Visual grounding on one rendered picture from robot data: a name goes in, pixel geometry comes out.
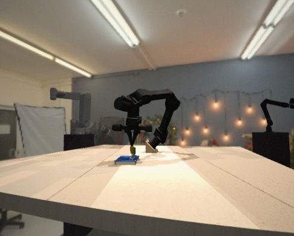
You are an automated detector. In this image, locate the blue circuit board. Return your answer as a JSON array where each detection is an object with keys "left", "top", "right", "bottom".
[{"left": 114, "top": 146, "right": 139, "bottom": 165}]

